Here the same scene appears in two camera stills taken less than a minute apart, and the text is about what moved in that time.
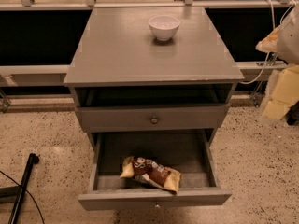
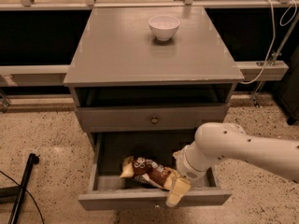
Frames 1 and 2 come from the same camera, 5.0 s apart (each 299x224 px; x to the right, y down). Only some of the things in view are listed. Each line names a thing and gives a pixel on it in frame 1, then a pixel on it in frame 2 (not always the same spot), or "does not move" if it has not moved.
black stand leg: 9,194 does not move
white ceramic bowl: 163,27 does not move
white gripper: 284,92 -> 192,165
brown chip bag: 148,171 does not move
